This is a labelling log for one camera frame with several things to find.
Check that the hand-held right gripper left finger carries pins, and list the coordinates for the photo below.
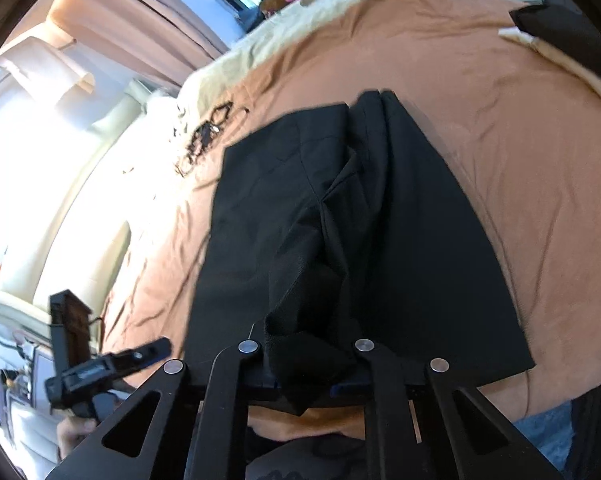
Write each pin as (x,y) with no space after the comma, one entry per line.
(240,365)

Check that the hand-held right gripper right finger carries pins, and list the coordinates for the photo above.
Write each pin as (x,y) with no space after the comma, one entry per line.
(375,365)

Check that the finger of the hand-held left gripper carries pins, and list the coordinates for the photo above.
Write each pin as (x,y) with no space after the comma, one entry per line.
(140,352)

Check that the black garment with yellow logo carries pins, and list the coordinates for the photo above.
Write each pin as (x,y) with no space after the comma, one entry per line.
(380,235)

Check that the person's left hand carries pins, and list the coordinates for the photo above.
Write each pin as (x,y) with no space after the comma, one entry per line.
(75,437)

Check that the cream padded headboard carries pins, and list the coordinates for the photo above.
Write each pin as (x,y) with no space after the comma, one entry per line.
(80,210)

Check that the person's blue jeans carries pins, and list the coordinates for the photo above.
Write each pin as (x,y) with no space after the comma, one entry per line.
(545,432)

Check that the orange bed sheet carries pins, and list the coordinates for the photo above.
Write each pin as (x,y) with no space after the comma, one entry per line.
(505,135)

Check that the cream blanket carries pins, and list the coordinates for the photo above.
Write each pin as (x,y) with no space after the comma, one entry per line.
(260,35)

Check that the pink curtain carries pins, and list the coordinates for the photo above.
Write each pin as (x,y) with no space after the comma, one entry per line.
(145,15)

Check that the dark cloth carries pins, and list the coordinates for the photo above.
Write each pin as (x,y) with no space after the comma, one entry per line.
(550,22)

